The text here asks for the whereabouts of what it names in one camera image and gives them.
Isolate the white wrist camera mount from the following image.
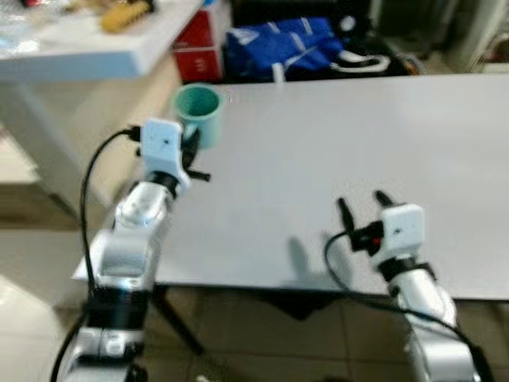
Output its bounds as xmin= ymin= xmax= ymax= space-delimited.
xmin=371 ymin=204 xmax=426 ymax=268
xmin=140 ymin=119 xmax=192 ymax=196

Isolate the yellow object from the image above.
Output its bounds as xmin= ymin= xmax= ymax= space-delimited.
xmin=99 ymin=0 xmax=157 ymax=34

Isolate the black and white shoe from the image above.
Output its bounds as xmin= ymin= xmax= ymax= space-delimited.
xmin=329 ymin=48 xmax=392 ymax=77

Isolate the white table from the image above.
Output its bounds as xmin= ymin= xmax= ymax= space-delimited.
xmin=0 ymin=0 xmax=206 ymax=217

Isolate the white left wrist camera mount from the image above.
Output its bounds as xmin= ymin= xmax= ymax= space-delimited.
xmin=140 ymin=119 xmax=192 ymax=196

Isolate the red box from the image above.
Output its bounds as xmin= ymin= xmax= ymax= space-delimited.
xmin=172 ymin=6 xmax=224 ymax=84

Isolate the teal cup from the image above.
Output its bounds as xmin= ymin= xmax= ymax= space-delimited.
xmin=173 ymin=83 xmax=226 ymax=150

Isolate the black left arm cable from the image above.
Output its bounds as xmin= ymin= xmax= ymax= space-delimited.
xmin=49 ymin=127 xmax=144 ymax=382

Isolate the black table leg frame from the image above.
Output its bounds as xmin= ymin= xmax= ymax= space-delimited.
xmin=150 ymin=285 xmax=414 ymax=359

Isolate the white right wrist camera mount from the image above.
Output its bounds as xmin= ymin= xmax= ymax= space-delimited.
xmin=371 ymin=204 xmax=426 ymax=268

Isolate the blue bag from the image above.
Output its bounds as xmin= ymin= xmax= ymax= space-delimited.
xmin=224 ymin=18 xmax=345 ymax=81

